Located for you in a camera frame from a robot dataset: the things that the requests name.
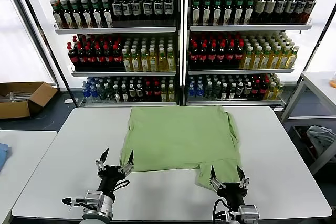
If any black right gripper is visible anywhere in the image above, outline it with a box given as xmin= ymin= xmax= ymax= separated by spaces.
xmin=209 ymin=165 xmax=250 ymax=208

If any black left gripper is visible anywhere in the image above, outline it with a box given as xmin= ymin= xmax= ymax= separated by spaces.
xmin=94 ymin=147 xmax=135 ymax=201

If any green polo shirt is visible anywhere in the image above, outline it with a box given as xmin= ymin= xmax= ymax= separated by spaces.
xmin=119 ymin=105 xmax=243 ymax=191

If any dark green bottle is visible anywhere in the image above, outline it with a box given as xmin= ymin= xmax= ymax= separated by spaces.
xmin=104 ymin=82 xmax=114 ymax=101
xmin=212 ymin=81 xmax=221 ymax=99
xmin=98 ymin=83 xmax=107 ymax=100
xmin=204 ymin=81 xmax=213 ymax=99

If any white cap tan label bottle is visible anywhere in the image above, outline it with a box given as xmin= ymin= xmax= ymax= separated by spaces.
xmin=243 ymin=81 xmax=253 ymax=99
xmin=128 ymin=83 xmax=137 ymax=102
xmin=264 ymin=0 xmax=277 ymax=23
xmin=235 ymin=81 xmax=245 ymax=99
xmin=254 ymin=0 xmax=266 ymax=23
xmin=135 ymin=83 xmax=144 ymax=102

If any black storage crate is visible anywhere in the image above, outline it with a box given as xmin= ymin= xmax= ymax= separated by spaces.
xmin=288 ymin=125 xmax=317 ymax=168

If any red cap cola bottle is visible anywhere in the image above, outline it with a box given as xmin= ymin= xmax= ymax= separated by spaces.
xmin=67 ymin=45 xmax=79 ymax=69
xmin=144 ymin=81 xmax=153 ymax=102
xmin=251 ymin=79 xmax=260 ymax=99
xmin=225 ymin=41 xmax=236 ymax=68
xmin=217 ymin=41 xmax=226 ymax=68
xmin=207 ymin=41 xmax=218 ymax=68
xmin=85 ymin=45 xmax=96 ymax=69
xmin=234 ymin=41 xmax=244 ymax=67
xmin=112 ymin=45 xmax=123 ymax=69
xmin=76 ymin=45 xmax=87 ymax=69
xmin=198 ymin=41 xmax=208 ymax=68
xmin=94 ymin=45 xmax=105 ymax=69
xmin=103 ymin=45 xmax=114 ymax=69
xmin=153 ymin=81 xmax=161 ymax=102
xmin=189 ymin=41 xmax=200 ymax=68
xmin=259 ymin=79 xmax=268 ymax=99

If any yellow drink bottle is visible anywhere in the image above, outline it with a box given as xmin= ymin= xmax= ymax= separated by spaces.
xmin=140 ymin=47 xmax=150 ymax=72
xmin=158 ymin=47 xmax=168 ymax=72
xmin=269 ymin=46 xmax=282 ymax=69
xmin=149 ymin=47 xmax=159 ymax=72
xmin=167 ymin=83 xmax=176 ymax=102
xmin=259 ymin=46 xmax=272 ymax=70
xmin=121 ymin=48 xmax=132 ymax=72
xmin=240 ymin=46 xmax=254 ymax=70
xmin=278 ymin=45 xmax=291 ymax=69
xmin=264 ymin=81 xmax=276 ymax=101
xmin=130 ymin=48 xmax=141 ymax=72
xmin=250 ymin=46 xmax=263 ymax=70
xmin=272 ymin=81 xmax=286 ymax=101
xmin=286 ymin=45 xmax=300 ymax=69
xmin=160 ymin=83 xmax=169 ymax=102
xmin=166 ymin=47 xmax=176 ymax=72

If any grey cloth pile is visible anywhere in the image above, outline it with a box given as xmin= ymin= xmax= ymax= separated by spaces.
xmin=306 ymin=125 xmax=336 ymax=162

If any blue cloth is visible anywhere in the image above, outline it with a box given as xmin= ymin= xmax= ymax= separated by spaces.
xmin=0 ymin=142 xmax=11 ymax=172

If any brown cardboard box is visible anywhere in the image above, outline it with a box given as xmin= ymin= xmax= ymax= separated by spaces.
xmin=0 ymin=81 xmax=58 ymax=119

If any clear plastic packaging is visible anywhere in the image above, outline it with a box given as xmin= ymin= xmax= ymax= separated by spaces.
xmin=0 ymin=91 xmax=32 ymax=103

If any black slanted pole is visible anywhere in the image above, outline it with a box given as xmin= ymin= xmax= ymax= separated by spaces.
xmin=285 ymin=5 xmax=336 ymax=112
xmin=12 ymin=0 xmax=79 ymax=107

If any grey metal shelving unit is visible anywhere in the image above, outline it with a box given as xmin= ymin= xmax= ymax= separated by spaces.
xmin=183 ymin=0 xmax=332 ymax=111
xmin=35 ymin=0 xmax=184 ymax=107

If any green cap tea bottle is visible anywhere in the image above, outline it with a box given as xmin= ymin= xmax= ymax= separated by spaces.
xmin=60 ymin=0 xmax=74 ymax=29
xmin=191 ymin=0 xmax=202 ymax=25
xmin=101 ymin=0 xmax=113 ymax=28
xmin=201 ymin=0 xmax=213 ymax=25
xmin=244 ymin=0 xmax=256 ymax=25
xmin=212 ymin=0 xmax=224 ymax=25
xmin=51 ymin=0 xmax=64 ymax=29
xmin=223 ymin=0 xmax=234 ymax=25
xmin=80 ymin=0 xmax=93 ymax=29
xmin=91 ymin=0 xmax=103 ymax=28
xmin=234 ymin=0 xmax=245 ymax=25
xmin=70 ymin=0 xmax=83 ymax=29

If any white cap dark label bottle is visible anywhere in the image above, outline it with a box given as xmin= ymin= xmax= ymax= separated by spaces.
xmin=274 ymin=0 xmax=287 ymax=23
xmin=121 ymin=0 xmax=133 ymax=22
xmin=142 ymin=0 xmax=153 ymax=22
xmin=163 ymin=0 xmax=174 ymax=22
xmin=295 ymin=0 xmax=308 ymax=23
xmin=304 ymin=0 xmax=318 ymax=22
xmin=285 ymin=0 xmax=298 ymax=23
xmin=112 ymin=0 xmax=123 ymax=22
xmin=131 ymin=0 xmax=142 ymax=22
xmin=153 ymin=0 xmax=164 ymax=22

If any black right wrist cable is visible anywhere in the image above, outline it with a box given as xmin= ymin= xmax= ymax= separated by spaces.
xmin=212 ymin=199 xmax=233 ymax=222

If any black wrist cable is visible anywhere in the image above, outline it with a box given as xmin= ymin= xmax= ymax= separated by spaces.
xmin=61 ymin=196 xmax=89 ymax=212
xmin=212 ymin=199 xmax=233 ymax=222

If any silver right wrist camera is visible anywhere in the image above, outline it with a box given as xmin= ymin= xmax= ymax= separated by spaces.
xmin=237 ymin=204 xmax=259 ymax=221

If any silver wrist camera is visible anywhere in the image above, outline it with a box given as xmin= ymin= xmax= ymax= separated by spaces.
xmin=237 ymin=204 xmax=259 ymax=221
xmin=83 ymin=190 xmax=105 ymax=208

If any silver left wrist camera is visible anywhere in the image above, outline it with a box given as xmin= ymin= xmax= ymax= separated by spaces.
xmin=83 ymin=190 xmax=105 ymax=208

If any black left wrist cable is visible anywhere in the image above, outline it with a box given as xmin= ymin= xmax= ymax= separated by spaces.
xmin=61 ymin=196 xmax=89 ymax=212

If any white metal frame table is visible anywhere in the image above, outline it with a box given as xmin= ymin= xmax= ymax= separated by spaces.
xmin=279 ymin=70 xmax=336 ymax=175

